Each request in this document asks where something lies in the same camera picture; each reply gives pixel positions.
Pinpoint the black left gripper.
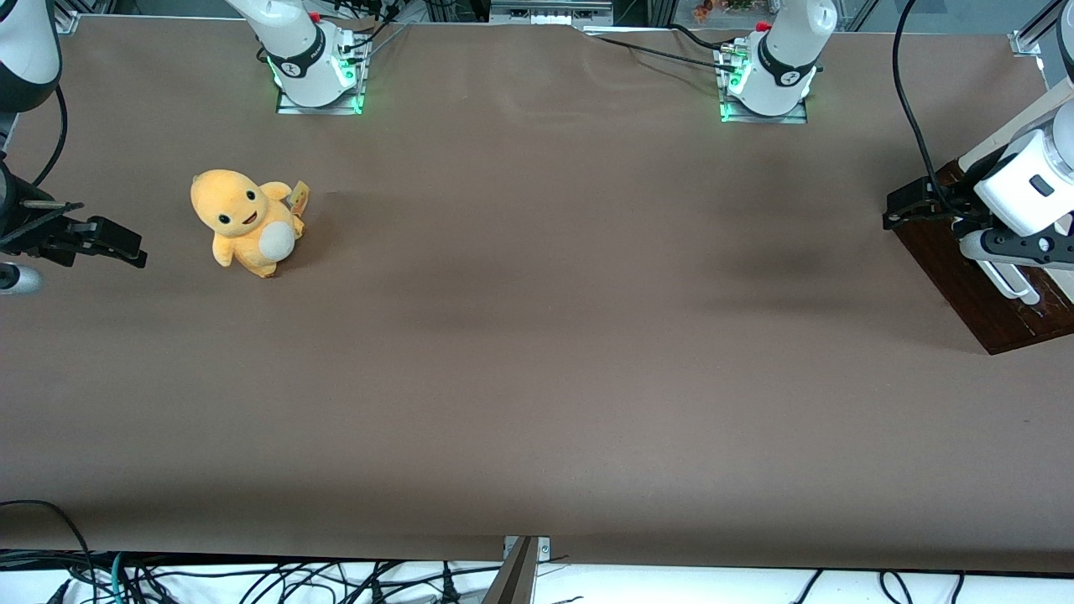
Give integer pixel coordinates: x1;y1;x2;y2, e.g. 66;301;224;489
883;164;983;231

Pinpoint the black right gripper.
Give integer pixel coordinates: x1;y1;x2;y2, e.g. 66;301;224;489
0;161;149;269

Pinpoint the wooden drawer cabinet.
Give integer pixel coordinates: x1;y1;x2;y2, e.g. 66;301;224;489
883;80;1074;356

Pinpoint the yellow plush toy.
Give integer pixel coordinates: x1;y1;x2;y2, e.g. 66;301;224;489
190;169;310;279

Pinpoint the brown table cover sheet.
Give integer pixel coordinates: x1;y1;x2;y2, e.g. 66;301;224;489
0;15;1074;573

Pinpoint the grey metal rack unit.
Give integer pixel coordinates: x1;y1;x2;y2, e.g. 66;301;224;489
489;0;615;26

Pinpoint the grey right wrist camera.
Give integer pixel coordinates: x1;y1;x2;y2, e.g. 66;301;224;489
0;263;43;295

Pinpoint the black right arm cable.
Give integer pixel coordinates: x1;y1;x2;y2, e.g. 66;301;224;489
30;82;70;190

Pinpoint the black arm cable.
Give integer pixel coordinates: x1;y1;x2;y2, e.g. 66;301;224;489
891;0;959;212
30;82;70;190

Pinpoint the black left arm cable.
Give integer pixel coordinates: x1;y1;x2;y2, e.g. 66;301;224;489
891;0;959;212

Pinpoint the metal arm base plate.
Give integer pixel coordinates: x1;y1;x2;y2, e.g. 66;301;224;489
275;34;368;117
718;42;811;125

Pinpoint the black looped floor cable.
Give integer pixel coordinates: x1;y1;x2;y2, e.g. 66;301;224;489
0;499;95;588

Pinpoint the short black table cable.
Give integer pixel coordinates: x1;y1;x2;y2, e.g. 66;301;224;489
670;23;731;51

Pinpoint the long black table cable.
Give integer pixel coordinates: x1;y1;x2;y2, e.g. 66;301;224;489
581;32;741;74

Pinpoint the teal floor cable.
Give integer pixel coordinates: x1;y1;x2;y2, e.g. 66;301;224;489
107;552;135;604

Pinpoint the silver metal bracket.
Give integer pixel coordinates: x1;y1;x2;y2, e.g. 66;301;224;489
502;535;552;561

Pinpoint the grey mount post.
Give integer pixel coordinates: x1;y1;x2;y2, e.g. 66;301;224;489
480;537;540;604

